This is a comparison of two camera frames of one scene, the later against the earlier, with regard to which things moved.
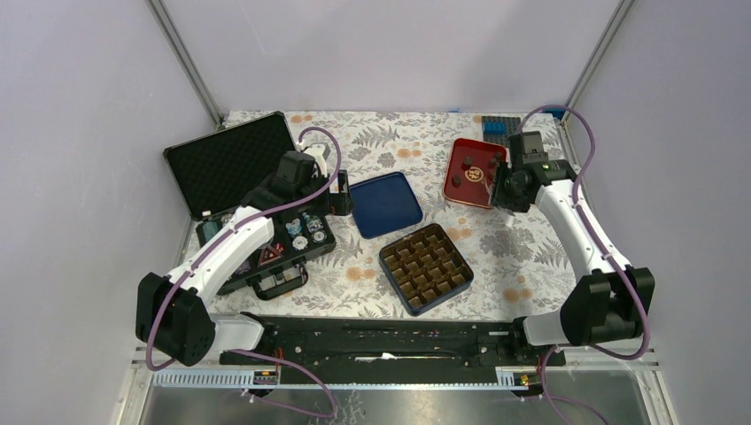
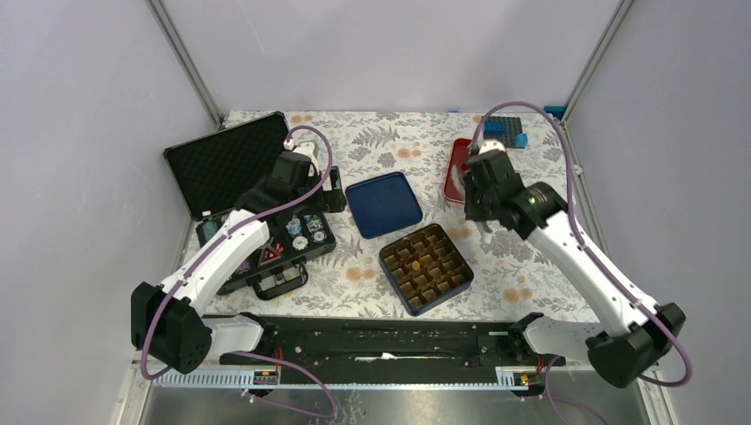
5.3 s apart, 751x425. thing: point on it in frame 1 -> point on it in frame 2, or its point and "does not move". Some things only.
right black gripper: x=503 y=171 -> x=471 y=212
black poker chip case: x=215 y=173 does not move
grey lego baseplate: x=499 y=128 does not move
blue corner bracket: x=556 y=112 does not move
